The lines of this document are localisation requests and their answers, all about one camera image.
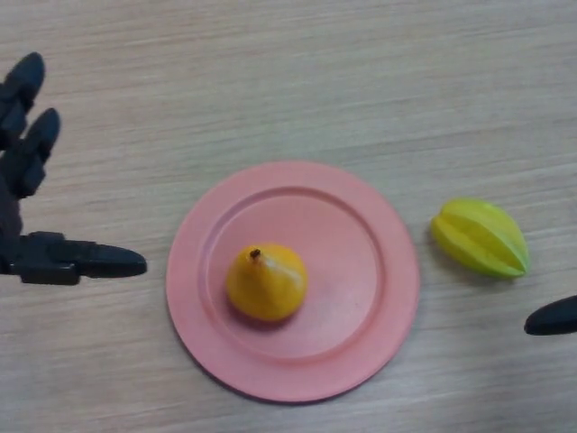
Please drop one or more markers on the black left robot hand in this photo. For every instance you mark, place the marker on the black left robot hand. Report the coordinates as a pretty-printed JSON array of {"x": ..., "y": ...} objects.
[{"x": 18, "y": 158}]

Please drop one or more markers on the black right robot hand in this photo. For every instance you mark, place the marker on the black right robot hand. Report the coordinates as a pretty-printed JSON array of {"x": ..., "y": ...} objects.
[{"x": 554, "y": 318}]

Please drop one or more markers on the yellow pear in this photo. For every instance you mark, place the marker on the yellow pear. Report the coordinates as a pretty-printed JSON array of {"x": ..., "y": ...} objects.
[{"x": 268, "y": 284}]

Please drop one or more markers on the pink round plate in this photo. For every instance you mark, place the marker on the pink round plate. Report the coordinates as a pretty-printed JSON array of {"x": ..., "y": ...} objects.
[{"x": 351, "y": 293}]

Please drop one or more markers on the yellow-green starfruit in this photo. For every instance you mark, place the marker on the yellow-green starfruit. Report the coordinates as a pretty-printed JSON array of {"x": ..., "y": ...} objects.
[{"x": 482, "y": 236}]

